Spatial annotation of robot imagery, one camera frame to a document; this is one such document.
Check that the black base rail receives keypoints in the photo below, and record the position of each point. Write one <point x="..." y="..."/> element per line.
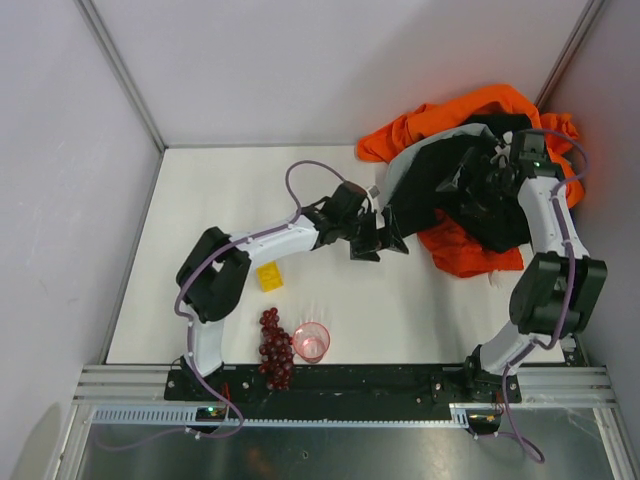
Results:
<point x="347" y="392"/>

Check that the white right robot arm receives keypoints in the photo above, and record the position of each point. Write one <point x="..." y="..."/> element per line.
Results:
<point x="557" y="292"/>

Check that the left corner metal post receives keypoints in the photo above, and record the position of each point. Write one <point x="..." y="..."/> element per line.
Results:
<point x="104" y="40"/>

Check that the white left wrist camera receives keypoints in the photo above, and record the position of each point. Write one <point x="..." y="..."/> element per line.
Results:
<point x="372" y="196"/>

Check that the right corner metal post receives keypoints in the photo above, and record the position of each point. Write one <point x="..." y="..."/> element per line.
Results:
<point x="585" y="23"/>

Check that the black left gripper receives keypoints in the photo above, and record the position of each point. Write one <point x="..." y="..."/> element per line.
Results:
<point x="370" y="235"/>

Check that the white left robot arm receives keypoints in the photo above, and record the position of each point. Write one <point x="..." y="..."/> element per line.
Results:
<point x="212" y="279"/>

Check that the pink transparent plastic cup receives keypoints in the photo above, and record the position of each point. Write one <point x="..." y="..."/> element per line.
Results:
<point x="311" y="341"/>

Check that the grey cloth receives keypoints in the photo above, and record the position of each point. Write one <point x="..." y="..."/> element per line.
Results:
<point x="400" y="165"/>

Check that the yellow toy block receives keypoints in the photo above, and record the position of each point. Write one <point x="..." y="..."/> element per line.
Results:
<point x="269" y="277"/>

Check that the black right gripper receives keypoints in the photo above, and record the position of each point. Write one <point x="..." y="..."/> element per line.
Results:
<point x="470" y="176"/>

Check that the corner metal post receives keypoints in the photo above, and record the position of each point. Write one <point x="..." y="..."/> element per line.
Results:
<point x="585" y="23"/>
<point x="104" y="40"/>

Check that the small orange drawstring cloth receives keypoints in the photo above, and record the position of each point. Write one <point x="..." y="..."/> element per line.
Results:
<point x="455" y="252"/>

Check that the black cloth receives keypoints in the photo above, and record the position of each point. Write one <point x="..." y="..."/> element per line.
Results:
<point x="445" y="176"/>

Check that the red plastic grape bunch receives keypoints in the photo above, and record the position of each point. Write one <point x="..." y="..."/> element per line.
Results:
<point x="275" y="351"/>

